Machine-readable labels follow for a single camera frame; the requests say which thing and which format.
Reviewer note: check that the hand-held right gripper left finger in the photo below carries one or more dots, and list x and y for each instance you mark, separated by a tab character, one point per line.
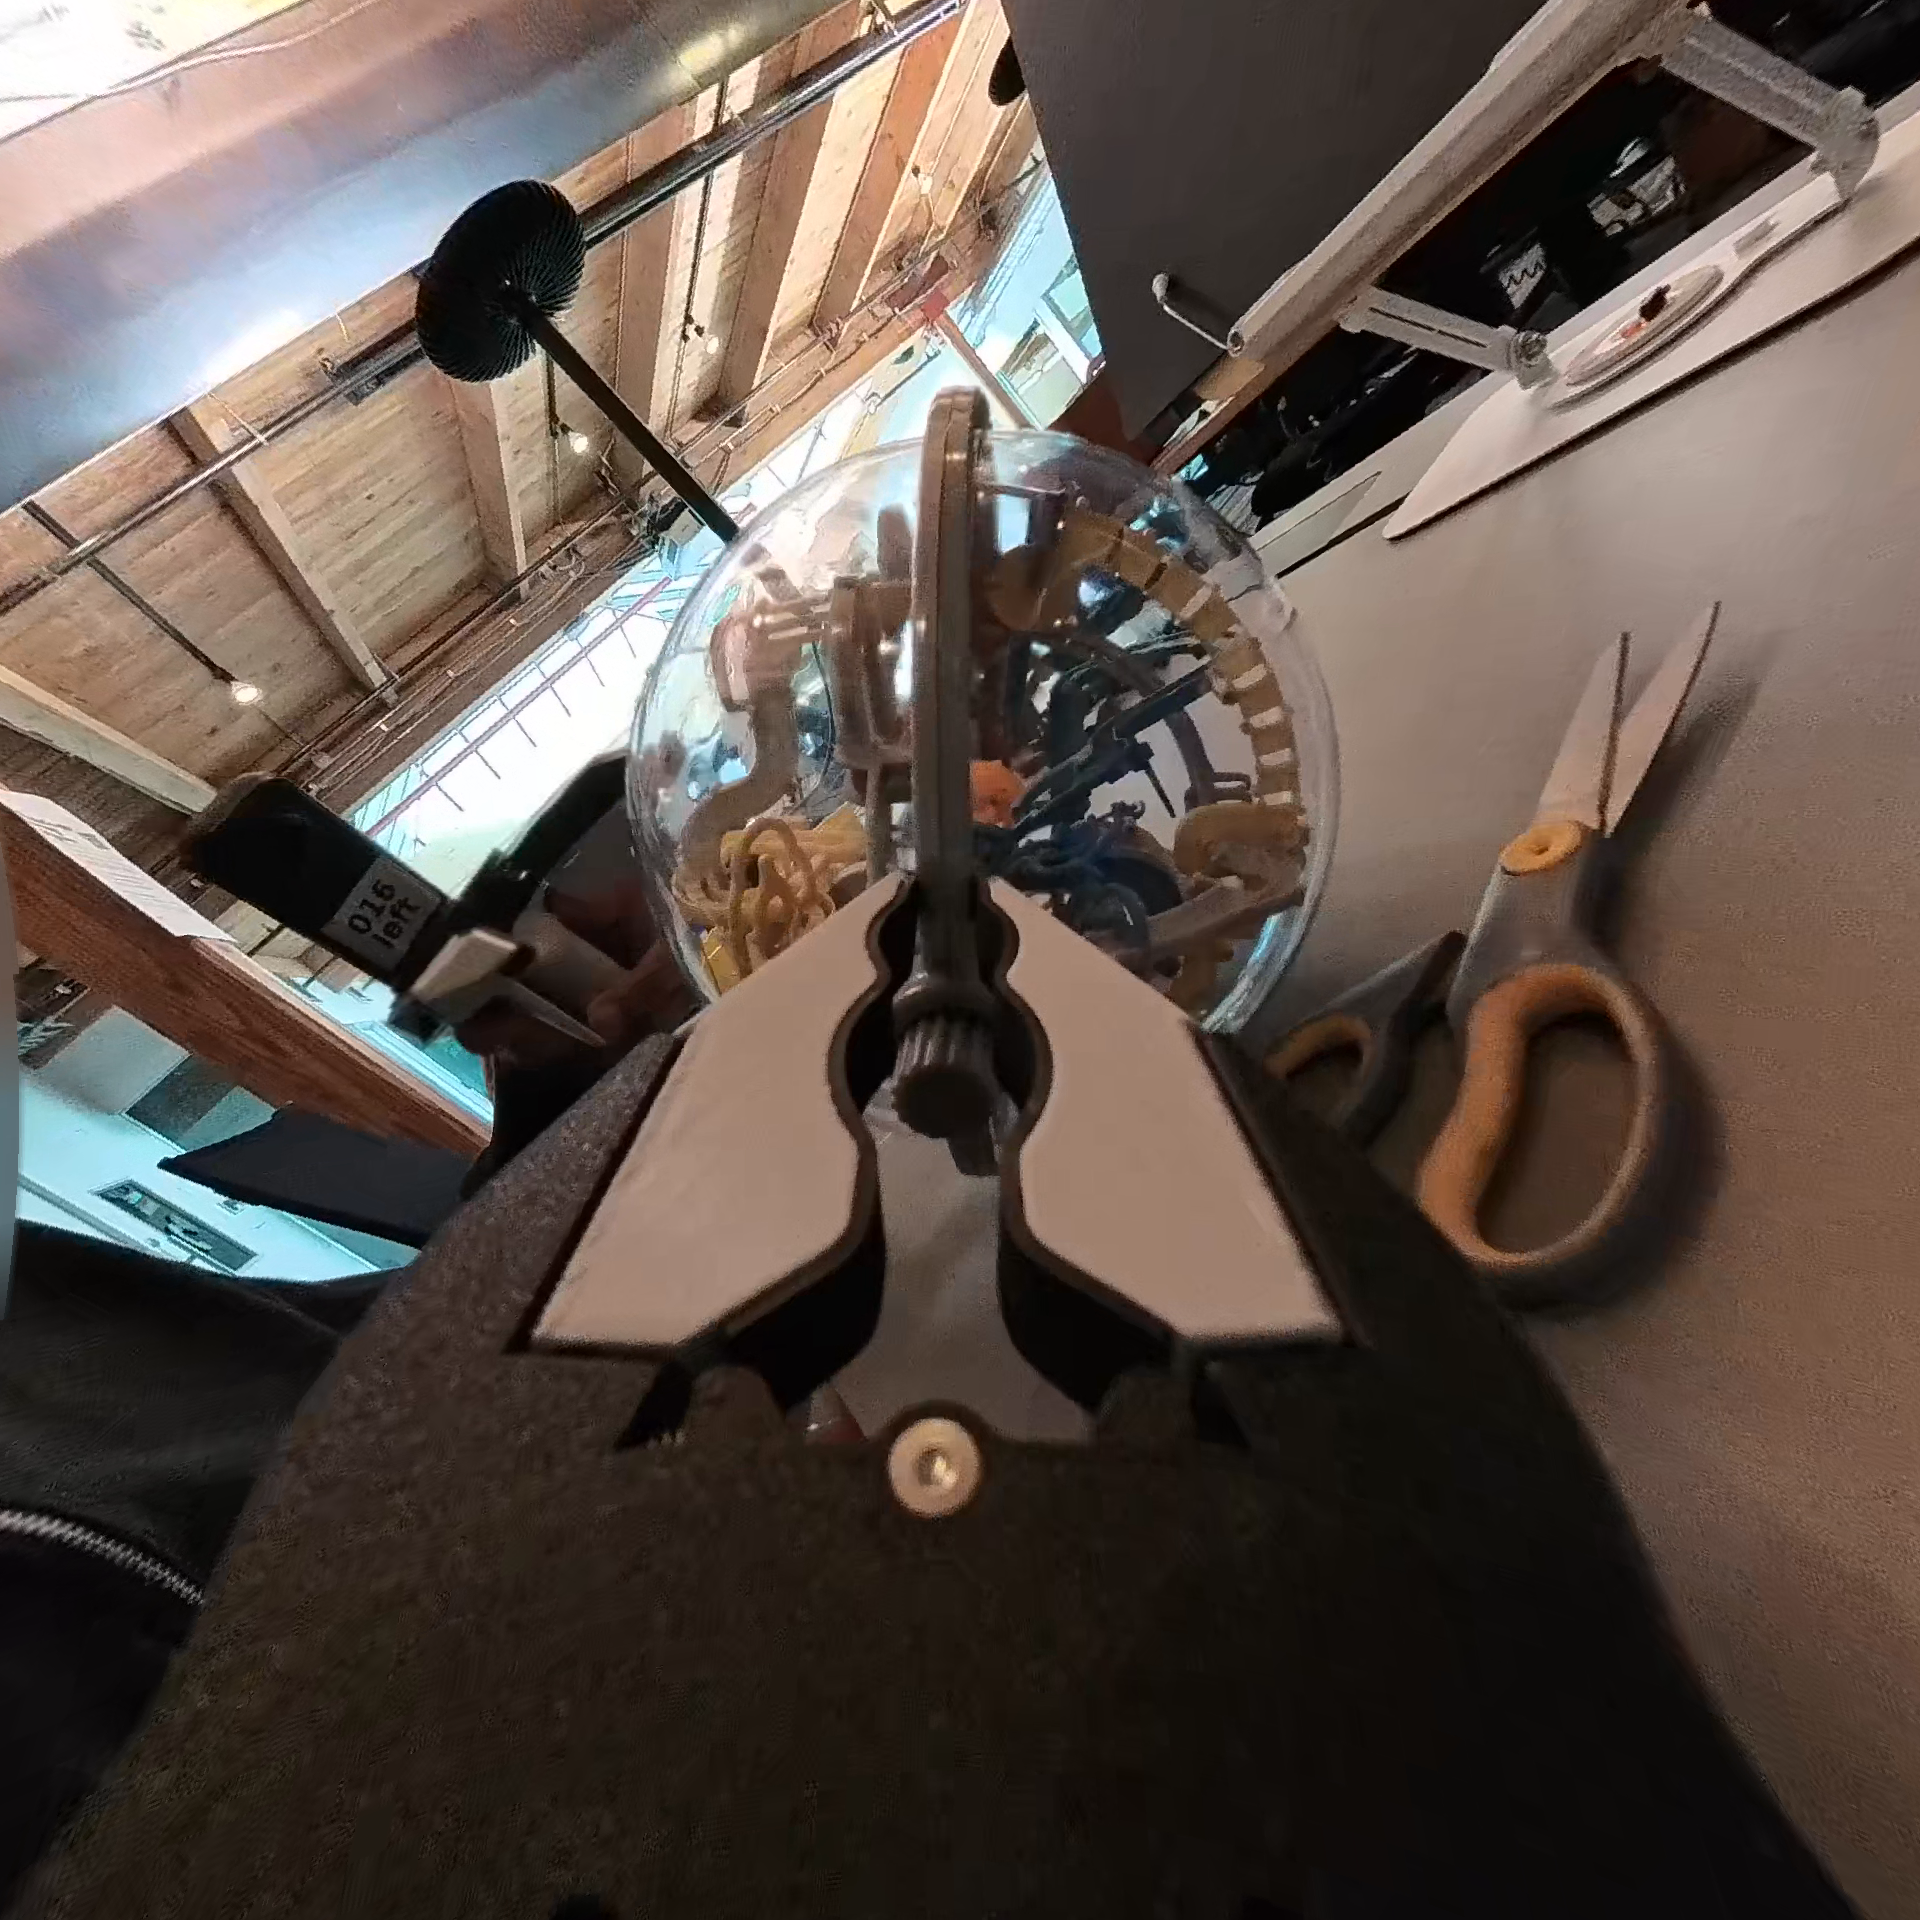
705	1185

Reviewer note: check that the grey yellow scissors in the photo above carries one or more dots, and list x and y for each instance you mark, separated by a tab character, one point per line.
1590	914

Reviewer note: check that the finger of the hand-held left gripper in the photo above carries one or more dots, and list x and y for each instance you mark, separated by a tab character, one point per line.
474	960

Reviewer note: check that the wooden post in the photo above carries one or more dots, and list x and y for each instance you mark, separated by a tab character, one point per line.
226	1003

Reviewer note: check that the person's black jacket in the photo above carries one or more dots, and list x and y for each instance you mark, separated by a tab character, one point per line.
121	1394

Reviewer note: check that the person's left hand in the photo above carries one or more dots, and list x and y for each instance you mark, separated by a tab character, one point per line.
639	974

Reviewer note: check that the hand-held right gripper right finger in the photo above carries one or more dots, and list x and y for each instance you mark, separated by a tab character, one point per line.
1172	1185

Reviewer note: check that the black divider panel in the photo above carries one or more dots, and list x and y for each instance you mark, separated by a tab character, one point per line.
1172	181

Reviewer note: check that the black floor lamp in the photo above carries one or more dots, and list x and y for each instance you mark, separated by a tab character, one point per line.
503	277

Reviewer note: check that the white paper notice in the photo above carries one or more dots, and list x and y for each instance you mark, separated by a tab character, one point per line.
121	879

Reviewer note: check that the white model on stand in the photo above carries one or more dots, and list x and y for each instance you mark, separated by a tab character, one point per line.
1652	405

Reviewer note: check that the clear plastic maze ball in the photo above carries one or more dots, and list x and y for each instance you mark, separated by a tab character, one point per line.
1141	750

